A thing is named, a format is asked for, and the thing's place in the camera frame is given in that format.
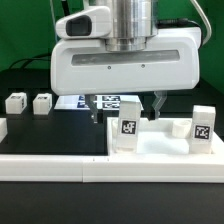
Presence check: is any white square table top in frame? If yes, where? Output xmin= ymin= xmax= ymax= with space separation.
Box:
xmin=107 ymin=117 xmax=224 ymax=156

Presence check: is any black cable bundle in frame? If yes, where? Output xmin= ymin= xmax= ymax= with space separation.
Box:
xmin=8 ymin=0 xmax=73 ymax=70

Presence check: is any white camera cable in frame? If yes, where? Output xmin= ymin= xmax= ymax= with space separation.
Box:
xmin=189 ymin=0 xmax=213 ymax=46

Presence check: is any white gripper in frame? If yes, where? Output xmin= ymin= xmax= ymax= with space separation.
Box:
xmin=51 ymin=27 xmax=201 ymax=123

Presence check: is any white thin pole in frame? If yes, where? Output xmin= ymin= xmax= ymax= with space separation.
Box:
xmin=49 ymin=0 xmax=58 ymax=44

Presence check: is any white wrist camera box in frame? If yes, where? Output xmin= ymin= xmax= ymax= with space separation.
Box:
xmin=56 ymin=6 xmax=112 ymax=39

